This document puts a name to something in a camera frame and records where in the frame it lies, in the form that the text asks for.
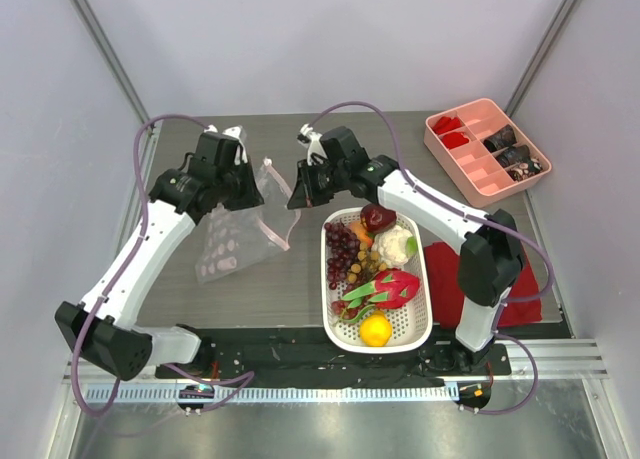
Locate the clear pink-dotted zip bag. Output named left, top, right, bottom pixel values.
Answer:
left=195, top=157, right=301, bottom=284

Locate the orange peach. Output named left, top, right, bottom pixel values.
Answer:
left=348, top=221, right=374, bottom=249

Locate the dark red apple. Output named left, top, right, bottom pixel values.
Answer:
left=360, top=204, right=397, bottom=234

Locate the yellow-brown longan bunch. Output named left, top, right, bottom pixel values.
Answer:
left=346, top=243, right=388, bottom=286

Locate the white cauliflower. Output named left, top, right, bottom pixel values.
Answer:
left=372, top=225, right=418, bottom=268

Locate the pink dragon fruit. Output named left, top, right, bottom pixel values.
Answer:
left=342, top=269, right=421, bottom=310

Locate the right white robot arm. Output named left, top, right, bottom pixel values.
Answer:
left=287, top=125, right=525, bottom=374

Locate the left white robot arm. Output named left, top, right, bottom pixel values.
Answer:
left=55, top=126, right=264, bottom=381

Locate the dark purple grape bunch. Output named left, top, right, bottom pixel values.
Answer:
left=323, top=222, right=360, bottom=290

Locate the red grape bunch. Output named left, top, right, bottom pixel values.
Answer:
left=331, top=300, right=375, bottom=324

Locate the red pieces upper compartment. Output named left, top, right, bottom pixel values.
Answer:
left=432, top=116, right=463, bottom=135

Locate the yellow lemon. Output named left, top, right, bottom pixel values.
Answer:
left=359, top=310, right=393, bottom=347

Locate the pink divided tray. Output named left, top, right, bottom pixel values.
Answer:
left=424, top=98, right=552, bottom=208

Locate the white perforated plastic basket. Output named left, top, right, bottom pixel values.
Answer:
left=320, top=208, right=433, bottom=354

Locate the red cloth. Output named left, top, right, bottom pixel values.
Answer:
left=423, top=240, right=544, bottom=330

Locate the dark patterned cup upper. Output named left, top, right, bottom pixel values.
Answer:
left=483, top=124, right=517, bottom=153

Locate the dark patterned cup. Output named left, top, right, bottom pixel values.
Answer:
left=496, top=145, right=544, bottom=182
left=483, top=124, right=517, bottom=153

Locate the dark patterned cup lower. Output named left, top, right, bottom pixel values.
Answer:
left=496, top=145, right=544, bottom=182

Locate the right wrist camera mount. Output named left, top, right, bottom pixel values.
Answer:
left=297, top=124, right=326, bottom=165

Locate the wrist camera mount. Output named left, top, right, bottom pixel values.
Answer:
left=297, top=124, right=326, bottom=165
left=204, top=124, right=249, bottom=165

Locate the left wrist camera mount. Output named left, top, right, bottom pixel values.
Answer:
left=204, top=124, right=249, bottom=165

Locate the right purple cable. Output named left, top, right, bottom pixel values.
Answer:
left=304, top=101, right=556, bottom=416

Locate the purple cable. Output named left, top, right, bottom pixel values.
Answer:
left=304, top=101, right=556, bottom=416
left=71, top=113, right=257, bottom=420

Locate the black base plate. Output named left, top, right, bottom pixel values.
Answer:
left=179, top=327, right=512, bottom=389

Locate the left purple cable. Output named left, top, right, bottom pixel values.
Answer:
left=71, top=113, right=257, bottom=420

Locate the white slotted cable duct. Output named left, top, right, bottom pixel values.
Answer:
left=115, top=382, right=459, bottom=404

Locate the left aluminium frame post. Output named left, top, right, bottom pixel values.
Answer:
left=69, top=0, right=150, bottom=123

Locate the aluminium frame post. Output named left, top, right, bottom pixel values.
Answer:
left=69, top=0, right=150, bottom=123
left=504, top=0, right=582, bottom=117

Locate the right aluminium frame post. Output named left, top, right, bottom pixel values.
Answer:
left=504, top=0, right=582, bottom=117

